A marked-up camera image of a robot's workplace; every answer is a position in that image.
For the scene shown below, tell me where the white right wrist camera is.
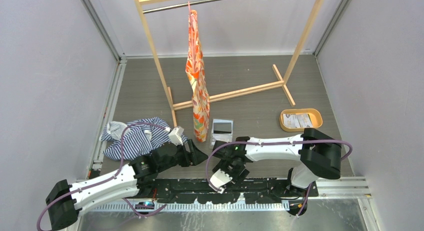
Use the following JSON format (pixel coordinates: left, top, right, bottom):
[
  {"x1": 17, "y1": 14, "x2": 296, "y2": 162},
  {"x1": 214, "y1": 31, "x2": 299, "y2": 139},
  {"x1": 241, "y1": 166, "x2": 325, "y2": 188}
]
[{"x1": 209, "y1": 169, "x2": 233, "y2": 194}]

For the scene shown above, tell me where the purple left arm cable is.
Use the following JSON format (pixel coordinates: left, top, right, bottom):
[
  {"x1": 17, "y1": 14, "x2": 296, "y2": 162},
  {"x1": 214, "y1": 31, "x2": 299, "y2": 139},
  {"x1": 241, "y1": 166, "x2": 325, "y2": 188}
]
[{"x1": 36, "y1": 121, "x2": 173, "y2": 231}]

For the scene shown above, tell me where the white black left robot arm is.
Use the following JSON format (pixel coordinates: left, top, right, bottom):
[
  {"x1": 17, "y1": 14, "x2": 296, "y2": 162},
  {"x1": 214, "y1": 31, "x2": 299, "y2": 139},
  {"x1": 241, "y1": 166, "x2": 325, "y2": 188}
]
[{"x1": 45, "y1": 139, "x2": 208, "y2": 231}]

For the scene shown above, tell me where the lower silver VIP card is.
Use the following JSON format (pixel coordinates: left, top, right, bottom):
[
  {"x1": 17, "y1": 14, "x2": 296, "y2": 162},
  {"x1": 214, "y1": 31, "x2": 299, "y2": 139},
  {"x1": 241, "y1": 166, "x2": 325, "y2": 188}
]
[{"x1": 296, "y1": 113, "x2": 313, "y2": 128}]

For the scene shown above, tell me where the tan oval tray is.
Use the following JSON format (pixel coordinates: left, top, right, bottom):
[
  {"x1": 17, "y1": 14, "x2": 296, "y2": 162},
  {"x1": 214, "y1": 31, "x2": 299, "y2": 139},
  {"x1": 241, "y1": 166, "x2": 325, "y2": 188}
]
[{"x1": 279, "y1": 108, "x2": 323, "y2": 132}]

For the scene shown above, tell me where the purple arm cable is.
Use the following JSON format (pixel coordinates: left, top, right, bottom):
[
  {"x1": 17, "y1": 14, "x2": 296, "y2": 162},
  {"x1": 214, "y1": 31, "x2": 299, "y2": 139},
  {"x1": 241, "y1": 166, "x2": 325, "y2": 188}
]
[
  {"x1": 36, "y1": 121, "x2": 173, "y2": 231},
  {"x1": 204, "y1": 139, "x2": 353, "y2": 217}
]

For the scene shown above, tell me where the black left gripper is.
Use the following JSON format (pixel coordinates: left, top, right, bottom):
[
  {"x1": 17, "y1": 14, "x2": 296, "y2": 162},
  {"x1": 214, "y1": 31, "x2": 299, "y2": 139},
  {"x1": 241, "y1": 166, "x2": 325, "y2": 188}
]
[{"x1": 158, "y1": 138, "x2": 207, "y2": 173}]

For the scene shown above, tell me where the blue white striped shirt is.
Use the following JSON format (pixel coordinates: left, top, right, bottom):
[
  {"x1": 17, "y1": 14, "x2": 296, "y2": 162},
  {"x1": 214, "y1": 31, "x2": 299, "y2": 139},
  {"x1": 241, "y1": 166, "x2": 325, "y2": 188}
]
[{"x1": 99, "y1": 117, "x2": 171, "y2": 161}]

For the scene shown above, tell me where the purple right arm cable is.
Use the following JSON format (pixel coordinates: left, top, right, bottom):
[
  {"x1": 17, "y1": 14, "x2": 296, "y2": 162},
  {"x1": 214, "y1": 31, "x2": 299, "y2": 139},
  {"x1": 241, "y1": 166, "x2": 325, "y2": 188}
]
[{"x1": 204, "y1": 139, "x2": 353, "y2": 217}]

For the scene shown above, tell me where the orange floral garment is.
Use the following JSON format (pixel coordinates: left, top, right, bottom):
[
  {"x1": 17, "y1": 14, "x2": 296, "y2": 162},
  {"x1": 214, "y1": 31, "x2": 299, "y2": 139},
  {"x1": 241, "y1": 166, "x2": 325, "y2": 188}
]
[{"x1": 185, "y1": 9, "x2": 210, "y2": 142}]

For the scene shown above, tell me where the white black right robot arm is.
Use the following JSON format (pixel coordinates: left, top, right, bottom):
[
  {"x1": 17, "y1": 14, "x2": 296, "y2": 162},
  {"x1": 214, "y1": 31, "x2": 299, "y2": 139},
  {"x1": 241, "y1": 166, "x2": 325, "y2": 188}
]
[{"x1": 207, "y1": 128, "x2": 345, "y2": 196}]

